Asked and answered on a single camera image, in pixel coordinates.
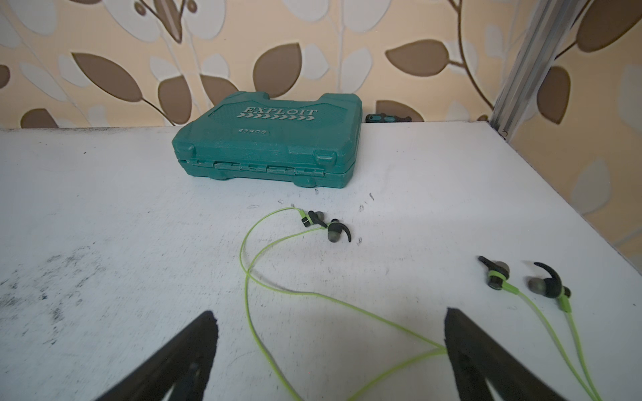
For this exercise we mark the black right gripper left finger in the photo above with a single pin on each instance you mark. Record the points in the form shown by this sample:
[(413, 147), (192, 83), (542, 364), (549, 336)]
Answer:
[(180, 370)]

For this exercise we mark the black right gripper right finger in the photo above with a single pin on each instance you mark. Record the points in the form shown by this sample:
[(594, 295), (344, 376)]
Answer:
[(479, 362)]

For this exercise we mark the green plastic tool case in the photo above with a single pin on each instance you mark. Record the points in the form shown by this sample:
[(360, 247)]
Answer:
[(249, 135)]

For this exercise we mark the green black screwdriver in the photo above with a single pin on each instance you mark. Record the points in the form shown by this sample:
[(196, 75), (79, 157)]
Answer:
[(383, 118)]

